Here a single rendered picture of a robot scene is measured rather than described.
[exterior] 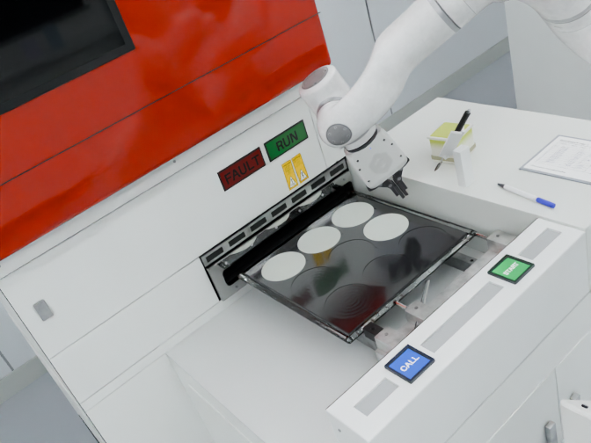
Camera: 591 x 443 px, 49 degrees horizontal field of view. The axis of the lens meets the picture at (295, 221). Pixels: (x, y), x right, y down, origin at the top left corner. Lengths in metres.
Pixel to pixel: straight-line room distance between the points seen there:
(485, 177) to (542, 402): 0.46
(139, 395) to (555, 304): 0.87
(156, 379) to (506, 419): 0.73
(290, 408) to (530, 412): 0.44
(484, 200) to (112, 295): 0.77
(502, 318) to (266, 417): 0.46
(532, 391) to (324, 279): 0.44
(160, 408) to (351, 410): 0.64
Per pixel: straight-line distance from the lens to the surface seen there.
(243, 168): 1.42
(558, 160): 1.43
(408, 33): 1.20
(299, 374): 1.28
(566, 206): 1.29
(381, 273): 1.31
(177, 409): 1.56
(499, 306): 1.10
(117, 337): 1.40
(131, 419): 1.51
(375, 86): 1.17
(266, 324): 1.41
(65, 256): 1.29
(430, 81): 4.08
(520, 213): 1.30
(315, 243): 1.45
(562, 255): 1.19
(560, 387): 1.36
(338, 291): 1.30
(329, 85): 1.22
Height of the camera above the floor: 1.70
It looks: 31 degrees down
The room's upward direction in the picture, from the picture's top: 19 degrees counter-clockwise
